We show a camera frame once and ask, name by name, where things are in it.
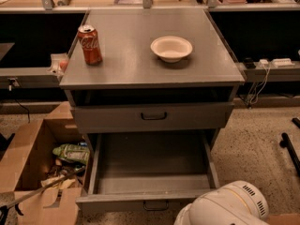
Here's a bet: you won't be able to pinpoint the grey drawer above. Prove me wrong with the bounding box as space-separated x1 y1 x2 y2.
71 102 233 133
76 130 220 213

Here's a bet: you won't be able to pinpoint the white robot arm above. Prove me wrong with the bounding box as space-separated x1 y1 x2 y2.
173 181 269 225

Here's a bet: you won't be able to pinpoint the grey drawer cabinet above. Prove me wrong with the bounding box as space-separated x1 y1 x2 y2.
60 7 244 146

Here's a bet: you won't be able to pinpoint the white paper bowl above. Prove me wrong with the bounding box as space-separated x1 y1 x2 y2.
150 36 193 63

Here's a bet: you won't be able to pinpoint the green snack bag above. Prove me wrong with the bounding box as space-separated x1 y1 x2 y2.
52 143 90 165

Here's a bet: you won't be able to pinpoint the red cola can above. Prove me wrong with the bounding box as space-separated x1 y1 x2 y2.
78 24 102 65

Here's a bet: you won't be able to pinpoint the clear plastic cup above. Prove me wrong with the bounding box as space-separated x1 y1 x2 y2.
48 53 68 76

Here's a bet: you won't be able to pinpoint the black adapter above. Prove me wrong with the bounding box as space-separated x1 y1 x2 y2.
243 57 256 69

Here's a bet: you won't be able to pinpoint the brown cardboard box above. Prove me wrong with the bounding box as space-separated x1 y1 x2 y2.
0 102 86 225

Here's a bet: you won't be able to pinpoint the white power strip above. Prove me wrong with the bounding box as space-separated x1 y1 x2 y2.
272 58 294 68

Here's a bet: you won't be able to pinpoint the black floor bar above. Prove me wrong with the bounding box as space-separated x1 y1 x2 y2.
279 133 300 176

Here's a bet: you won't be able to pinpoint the grabber stick tool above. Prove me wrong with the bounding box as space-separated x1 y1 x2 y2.
0 166 86 225

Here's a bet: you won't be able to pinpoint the white cables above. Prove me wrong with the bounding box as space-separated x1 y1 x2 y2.
247 59 272 106

